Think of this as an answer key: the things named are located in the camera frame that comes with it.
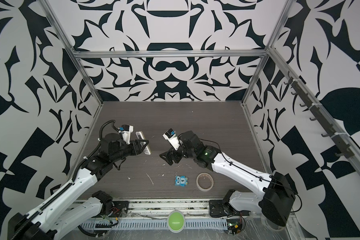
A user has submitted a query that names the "white remote control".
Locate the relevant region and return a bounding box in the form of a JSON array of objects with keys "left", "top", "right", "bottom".
[{"left": 136, "top": 131, "right": 152, "bottom": 155}]

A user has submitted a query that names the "green push button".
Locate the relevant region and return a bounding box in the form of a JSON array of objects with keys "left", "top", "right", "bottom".
[{"left": 167, "top": 210, "right": 186, "bottom": 233}]

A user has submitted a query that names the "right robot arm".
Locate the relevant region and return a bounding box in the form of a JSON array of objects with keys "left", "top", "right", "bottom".
[{"left": 160, "top": 129, "right": 298, "bottom": 227}]

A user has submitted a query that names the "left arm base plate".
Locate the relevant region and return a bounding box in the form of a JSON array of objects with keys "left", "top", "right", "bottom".
[{"left": 106, "top": 201, "right": 130, "bottom": 218}]

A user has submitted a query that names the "blue owl figure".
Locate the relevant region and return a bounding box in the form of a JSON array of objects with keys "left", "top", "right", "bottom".
[{"left": 175, "top": 176, "right": 188, "bottom": 187}]

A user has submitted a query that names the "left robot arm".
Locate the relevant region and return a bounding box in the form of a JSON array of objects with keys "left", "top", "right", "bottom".
[{"left": 8, "top": 120, "right": 149, "bottom": 240}]

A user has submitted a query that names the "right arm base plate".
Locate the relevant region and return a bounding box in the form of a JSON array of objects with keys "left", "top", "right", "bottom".
[{"left": 209, "top": 200, "right": 250, "bottom": 218}]

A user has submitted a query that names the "slotted cable duct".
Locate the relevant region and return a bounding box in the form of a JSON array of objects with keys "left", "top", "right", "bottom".
[{"left": 81, "top": 219, "right": 228, "bottom": 231}]

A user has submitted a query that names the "small circuit board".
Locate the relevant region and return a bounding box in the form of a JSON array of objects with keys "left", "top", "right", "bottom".
[{"left": 227, "top": 222, "right": 243, "bottom": 235}]

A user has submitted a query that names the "aluminium frame rail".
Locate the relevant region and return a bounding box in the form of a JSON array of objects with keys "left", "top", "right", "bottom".
[{"left": 73, "top": 50, "right": 266, "bottom": 59}]

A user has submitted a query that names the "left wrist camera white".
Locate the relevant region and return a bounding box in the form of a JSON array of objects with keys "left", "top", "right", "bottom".
[{"left": 119, "top": 125, "right": 134, "bottom": 145}]

